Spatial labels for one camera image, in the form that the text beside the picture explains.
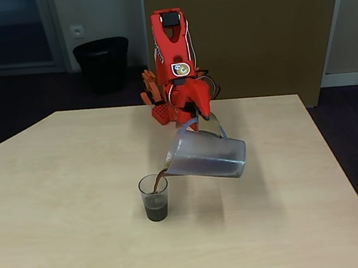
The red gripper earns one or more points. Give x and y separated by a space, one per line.
198 97

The translucent plastic measuring pitcher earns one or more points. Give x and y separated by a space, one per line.
208 159

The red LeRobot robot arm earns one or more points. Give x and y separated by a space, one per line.
170 50

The clear plastic cup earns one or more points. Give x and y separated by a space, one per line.
157 208

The orange table clamp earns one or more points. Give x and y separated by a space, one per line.
152 88

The black waste bin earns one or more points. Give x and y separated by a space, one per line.
104 68

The grey framed window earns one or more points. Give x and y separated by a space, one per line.
52 32

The white wall socket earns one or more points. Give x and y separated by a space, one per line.
77 31

